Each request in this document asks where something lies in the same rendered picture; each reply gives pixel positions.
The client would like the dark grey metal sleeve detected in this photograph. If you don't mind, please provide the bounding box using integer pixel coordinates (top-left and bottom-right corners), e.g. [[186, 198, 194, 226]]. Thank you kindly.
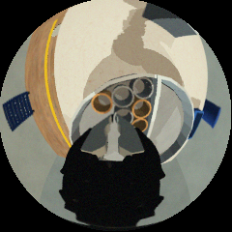
[[129, 77, 154, 100], [111, 84, 134, 108], [113, 106, 133, 125]]

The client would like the bronze bushing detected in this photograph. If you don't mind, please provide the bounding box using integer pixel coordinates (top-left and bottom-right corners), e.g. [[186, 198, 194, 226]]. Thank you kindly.
[[130, 96, 152, 119], [131, 116, 148, 132], [91, 90, 113, 114]]

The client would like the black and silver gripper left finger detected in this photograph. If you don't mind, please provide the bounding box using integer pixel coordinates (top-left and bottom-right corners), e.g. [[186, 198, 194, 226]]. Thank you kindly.
[[60, 114, 114, 174]]

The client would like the blue crate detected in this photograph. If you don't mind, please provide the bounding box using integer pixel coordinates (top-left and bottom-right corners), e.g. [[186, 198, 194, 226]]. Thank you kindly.
[[188, 108, 204, 139]]

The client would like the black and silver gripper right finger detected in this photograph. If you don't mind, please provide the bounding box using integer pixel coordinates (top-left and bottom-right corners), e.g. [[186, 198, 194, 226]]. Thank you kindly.
[[116, 114, 165, 179]]

